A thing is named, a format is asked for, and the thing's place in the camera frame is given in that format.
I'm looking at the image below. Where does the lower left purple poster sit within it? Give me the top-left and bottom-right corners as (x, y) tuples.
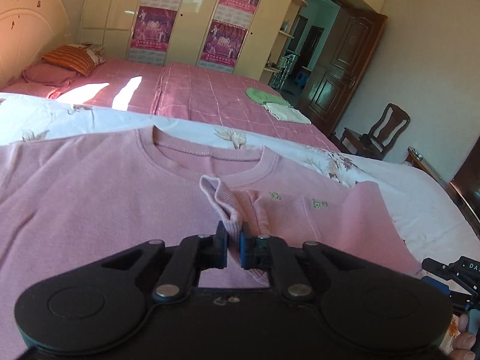
(128, 6), (176, 66)

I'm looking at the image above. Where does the dark wooden door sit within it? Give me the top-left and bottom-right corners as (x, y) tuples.
(298, 8), (387, 136)

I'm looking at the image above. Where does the green folded cloth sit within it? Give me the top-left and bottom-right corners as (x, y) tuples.
(246, 88), (290, 107)

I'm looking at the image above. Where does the cream curved headboard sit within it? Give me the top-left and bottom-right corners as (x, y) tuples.
(0, 0), (72, 85)

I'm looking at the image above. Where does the pink checked bedspread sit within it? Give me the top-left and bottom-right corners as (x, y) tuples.
(1, 59), (337, 151)

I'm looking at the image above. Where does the lower right purple poster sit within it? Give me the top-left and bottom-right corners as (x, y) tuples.
(197, 20), (247, 73)

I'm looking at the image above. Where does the white floral bed sheet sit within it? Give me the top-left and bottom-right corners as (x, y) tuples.
(1, 94), (479, 264)

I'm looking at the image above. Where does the pink knit sweater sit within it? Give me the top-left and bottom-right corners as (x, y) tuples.
(1, 127), (420, 359)

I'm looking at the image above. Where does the wooden side cabinet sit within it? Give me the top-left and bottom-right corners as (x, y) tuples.
(405, 146), (448, 189)

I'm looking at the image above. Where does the cream wardrobe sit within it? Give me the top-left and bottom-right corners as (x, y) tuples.
(80, 0), (385, 82)

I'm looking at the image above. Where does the person's right hand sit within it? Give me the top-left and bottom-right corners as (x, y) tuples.
(448, 314), (477, 360)

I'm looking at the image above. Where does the dark television screen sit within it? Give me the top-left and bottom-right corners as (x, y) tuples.
(451, 141), (480, 236)

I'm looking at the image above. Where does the pink pillow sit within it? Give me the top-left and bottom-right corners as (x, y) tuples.
(21, 63), (80, 87)

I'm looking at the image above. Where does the orange striped pillow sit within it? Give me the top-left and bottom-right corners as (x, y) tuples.
(41, 45), (98, 77)

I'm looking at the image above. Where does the dark wooden chair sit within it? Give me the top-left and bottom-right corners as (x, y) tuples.
(329, 103), (411, 160)

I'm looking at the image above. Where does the white folded cloth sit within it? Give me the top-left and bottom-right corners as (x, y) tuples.
(263, 102), (312, 125)

